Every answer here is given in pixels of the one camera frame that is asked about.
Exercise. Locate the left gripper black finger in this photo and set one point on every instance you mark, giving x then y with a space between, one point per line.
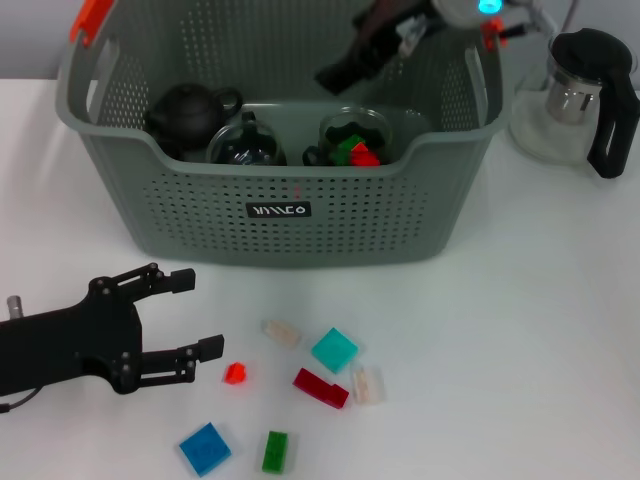
183 281
211 346

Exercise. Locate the grey perforated storage basket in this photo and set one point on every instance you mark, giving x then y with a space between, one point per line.
350 225

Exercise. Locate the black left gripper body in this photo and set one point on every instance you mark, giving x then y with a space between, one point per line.
65 345

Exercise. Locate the blue square toy brick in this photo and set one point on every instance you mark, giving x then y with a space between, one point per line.
205 449

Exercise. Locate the red sloped toy brick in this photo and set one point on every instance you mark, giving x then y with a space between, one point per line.
367 160

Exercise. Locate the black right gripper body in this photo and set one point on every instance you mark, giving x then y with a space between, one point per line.
395 30

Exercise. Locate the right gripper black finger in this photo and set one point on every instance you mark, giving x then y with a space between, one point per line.
337 72
352 81

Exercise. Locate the teal square toy brick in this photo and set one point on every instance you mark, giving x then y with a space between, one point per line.
334 350

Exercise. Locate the clear white toy brick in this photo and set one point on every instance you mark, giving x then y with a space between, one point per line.
282 334
367 386

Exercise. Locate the black clay teapot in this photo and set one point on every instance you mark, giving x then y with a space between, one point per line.
190 112

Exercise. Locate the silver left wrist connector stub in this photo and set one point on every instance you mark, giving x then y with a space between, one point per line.
15 306

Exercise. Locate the dark red toy brick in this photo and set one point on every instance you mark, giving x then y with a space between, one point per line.
320 387

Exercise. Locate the green toy brick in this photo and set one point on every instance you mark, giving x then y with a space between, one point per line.
342 150
274 451

